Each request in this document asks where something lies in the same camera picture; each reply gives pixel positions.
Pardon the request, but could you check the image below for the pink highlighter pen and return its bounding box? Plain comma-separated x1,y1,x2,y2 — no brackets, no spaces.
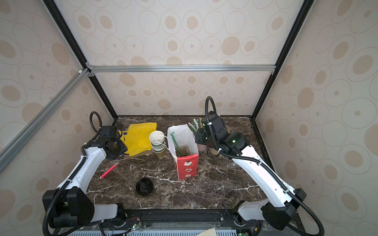
99,162,119,179

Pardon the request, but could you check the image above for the pink straw holder cup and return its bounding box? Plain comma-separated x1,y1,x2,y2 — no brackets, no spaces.
197,144,208,151

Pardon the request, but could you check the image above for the stack of paper cups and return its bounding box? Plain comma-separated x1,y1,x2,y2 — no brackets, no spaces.
149,130,166,158

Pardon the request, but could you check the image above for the red white paper bag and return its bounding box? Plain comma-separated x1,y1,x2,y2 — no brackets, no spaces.
149,124,199,181

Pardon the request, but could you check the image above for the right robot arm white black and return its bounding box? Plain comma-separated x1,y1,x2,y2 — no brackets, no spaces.
195,96,325,236

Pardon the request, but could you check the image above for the pulp cup carrier stack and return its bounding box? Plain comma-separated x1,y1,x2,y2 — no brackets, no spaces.
207,147,220,158

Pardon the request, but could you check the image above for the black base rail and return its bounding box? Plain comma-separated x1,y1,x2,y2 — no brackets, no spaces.
53,208,299,236

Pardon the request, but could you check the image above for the left diagonal aluminium bar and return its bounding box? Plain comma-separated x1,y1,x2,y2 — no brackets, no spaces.
1,68,89,172

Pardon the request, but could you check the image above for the yellow napkin stack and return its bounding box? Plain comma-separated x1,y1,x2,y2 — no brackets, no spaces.
119,123,157,156

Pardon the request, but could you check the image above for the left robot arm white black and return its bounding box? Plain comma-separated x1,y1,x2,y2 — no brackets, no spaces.
42,125,128,236

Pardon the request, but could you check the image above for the horizontal aluminium frame bar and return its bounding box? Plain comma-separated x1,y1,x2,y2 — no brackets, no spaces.
89,64,276,73

